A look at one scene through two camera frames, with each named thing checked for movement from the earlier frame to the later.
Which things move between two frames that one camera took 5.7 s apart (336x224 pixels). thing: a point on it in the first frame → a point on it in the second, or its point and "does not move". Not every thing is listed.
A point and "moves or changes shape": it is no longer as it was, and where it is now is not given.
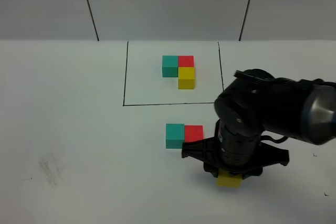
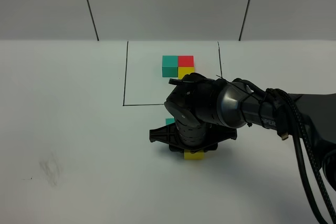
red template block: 186,61 does not move
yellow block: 225,179 moves or changes shape
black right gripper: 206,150 → 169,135
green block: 175,135 moves or changes shape
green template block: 170,66 does not move
